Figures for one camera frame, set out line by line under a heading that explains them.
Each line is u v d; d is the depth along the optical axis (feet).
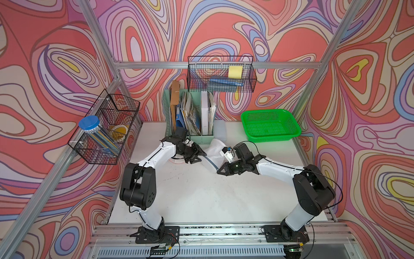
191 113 3.07
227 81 2.90
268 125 3.89
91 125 1.88
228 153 2.69
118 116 2.57
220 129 3.77
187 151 2.48
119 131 2.31
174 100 2.77
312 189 1.54
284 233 2.14
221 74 3.18
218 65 2.90
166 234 2.37
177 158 2.47
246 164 2.26
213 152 2.82
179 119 3.03
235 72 2.89
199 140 3.42
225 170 2.54
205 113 3.06
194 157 2.62
